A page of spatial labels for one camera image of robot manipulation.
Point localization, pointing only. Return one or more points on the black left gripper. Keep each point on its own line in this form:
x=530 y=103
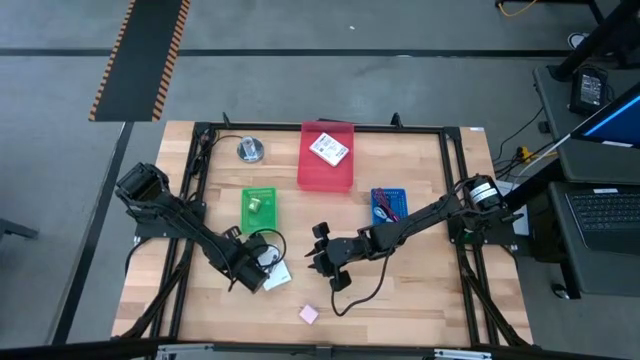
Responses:
x=242 y=260

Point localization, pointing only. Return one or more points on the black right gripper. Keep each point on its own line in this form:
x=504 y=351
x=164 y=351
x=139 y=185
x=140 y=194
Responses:
x=340 y=252

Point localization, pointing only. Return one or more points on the white box with adapter print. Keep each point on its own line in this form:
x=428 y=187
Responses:
x=282 y=277

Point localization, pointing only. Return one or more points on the green cube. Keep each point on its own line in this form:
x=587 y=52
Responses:
x=255 y=205

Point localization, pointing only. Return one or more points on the pink cube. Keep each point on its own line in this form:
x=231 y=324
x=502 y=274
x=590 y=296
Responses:
x=309 y=314

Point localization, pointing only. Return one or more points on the white box with green print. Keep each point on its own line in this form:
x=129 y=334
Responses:
x=329 y=149

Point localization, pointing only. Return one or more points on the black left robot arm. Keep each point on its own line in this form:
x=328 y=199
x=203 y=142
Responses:
x=170 y=210

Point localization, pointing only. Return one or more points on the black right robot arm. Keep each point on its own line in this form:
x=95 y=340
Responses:
x=415 y=222

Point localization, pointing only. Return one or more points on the green plastic bin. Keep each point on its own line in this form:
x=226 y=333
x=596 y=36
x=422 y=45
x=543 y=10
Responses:
x=265 y=222

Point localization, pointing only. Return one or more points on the red plastic bin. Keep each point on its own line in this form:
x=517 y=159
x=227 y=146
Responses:
x=315 y=175

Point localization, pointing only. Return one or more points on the blue plastic bin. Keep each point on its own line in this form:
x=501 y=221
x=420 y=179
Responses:
x=402 y=197

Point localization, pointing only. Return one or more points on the round metal disc weight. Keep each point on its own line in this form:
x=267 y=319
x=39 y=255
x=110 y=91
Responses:
x=250 y=150

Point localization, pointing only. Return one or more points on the white paper sheet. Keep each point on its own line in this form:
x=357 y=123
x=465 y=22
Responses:
x=521 y=227

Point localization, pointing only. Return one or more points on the black crossbar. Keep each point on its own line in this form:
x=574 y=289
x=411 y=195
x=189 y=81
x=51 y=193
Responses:
x=75 y=352

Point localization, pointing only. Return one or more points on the black mat with orange stripes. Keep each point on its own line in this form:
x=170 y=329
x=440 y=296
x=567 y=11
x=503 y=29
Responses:
x=140 y=60

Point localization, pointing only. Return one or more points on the yellow plug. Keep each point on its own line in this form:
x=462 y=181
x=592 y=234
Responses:
x=525 y=154

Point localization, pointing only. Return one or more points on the black caster wheel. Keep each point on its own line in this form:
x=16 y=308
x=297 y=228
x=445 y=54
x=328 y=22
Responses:
x=559 y=290

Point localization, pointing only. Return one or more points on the grey chair leg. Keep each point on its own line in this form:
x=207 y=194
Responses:
x=15 y=229

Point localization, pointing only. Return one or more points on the dark grey desk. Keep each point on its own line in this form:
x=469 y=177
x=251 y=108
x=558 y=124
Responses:
x=600 y=275

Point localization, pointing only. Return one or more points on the black laptop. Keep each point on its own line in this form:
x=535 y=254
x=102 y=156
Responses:
x=607 y=220

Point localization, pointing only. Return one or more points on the black power adapter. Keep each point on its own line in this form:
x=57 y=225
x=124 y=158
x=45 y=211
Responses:
x=590 y=90

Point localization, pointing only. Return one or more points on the monitor with blue screen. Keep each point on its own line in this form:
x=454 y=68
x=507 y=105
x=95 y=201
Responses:
x=620 y=122

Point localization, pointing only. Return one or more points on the person's shoe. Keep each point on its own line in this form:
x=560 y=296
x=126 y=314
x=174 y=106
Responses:
x=579 y=40

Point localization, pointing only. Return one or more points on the black desk leg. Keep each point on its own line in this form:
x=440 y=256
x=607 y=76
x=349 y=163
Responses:
x=600 y=40

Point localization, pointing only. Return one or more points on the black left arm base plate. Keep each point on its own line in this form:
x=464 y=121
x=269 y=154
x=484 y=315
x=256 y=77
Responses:
x=150 y=231

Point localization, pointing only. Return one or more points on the silver bracket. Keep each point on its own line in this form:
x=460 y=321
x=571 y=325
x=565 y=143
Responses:
x=462 y=355
x=185 y=352

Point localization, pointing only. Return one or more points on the black aluminium frame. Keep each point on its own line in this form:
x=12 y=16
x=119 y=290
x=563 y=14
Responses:
x=280 y=126

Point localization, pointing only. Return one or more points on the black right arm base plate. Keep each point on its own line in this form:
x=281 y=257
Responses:
x=495 y=239

